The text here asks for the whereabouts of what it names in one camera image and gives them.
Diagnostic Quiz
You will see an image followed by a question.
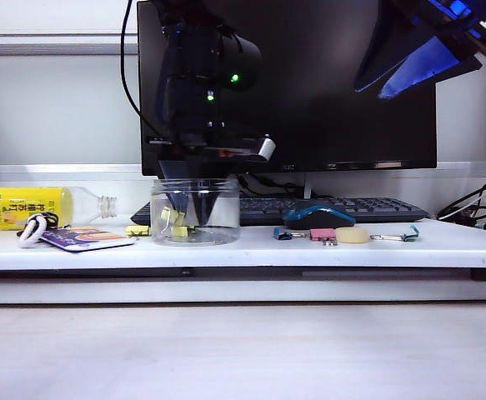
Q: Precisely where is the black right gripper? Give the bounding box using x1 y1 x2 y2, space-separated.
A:
353 0 486 100

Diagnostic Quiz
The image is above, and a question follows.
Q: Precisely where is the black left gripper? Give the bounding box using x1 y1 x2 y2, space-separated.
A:
148 132 265 227

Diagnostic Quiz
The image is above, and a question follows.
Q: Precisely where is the round transparent plastic jar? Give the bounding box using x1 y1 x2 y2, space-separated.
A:
150 177 242 247

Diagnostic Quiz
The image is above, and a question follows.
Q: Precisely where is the blue binder clip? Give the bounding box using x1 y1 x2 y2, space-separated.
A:
273 227 310 242

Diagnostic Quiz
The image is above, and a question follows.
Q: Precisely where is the white desk riser shelf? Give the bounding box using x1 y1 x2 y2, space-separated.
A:
0 178 486 272

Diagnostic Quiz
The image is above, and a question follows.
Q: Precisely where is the black computer monitor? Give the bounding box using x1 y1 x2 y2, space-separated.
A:
137 0 438 178

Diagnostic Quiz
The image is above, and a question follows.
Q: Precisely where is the blue and orange card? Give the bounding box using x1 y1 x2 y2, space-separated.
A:
40 226 137 254

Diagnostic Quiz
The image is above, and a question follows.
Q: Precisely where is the black and blue mouse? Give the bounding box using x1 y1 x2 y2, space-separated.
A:
283 206 357 231

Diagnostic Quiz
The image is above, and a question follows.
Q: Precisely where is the pink binder clip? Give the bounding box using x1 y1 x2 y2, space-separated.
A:
308 227 338 248

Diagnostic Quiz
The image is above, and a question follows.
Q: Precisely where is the black computer keyboard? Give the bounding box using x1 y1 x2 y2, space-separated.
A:
130 196 430 228

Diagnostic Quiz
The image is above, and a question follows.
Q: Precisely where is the plastic bottle yellow label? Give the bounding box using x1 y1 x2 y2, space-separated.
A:
0 186 119 232

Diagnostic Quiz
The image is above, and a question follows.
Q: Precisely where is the beige tape roll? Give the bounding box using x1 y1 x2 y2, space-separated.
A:
335 227 370 246

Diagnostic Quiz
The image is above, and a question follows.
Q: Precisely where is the teal binder clip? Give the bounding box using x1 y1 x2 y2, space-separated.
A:
369 224 423 243

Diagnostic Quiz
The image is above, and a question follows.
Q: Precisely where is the black monitor cable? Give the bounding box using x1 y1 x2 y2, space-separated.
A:
238 173 306 199

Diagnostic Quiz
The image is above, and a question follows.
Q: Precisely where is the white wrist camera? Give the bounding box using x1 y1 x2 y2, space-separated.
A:
258 137 278 160

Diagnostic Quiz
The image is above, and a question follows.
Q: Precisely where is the black lanyard clasp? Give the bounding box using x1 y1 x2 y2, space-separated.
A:
38 211 63 229

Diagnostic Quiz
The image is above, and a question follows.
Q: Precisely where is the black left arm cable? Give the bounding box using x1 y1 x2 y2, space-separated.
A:
120 0 185 151

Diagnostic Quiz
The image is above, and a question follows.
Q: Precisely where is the black power cable loop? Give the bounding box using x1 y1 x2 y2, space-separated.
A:
436 175 486 228

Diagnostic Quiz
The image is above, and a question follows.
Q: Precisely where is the white cable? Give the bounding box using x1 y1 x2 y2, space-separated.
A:
438 182 486 221

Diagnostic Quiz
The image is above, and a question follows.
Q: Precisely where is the white lanyard rope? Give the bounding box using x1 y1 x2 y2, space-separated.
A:
17 214 50 250

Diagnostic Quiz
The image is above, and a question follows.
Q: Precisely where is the aluminium partition frame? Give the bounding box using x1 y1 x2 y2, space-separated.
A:
0 27 486 170

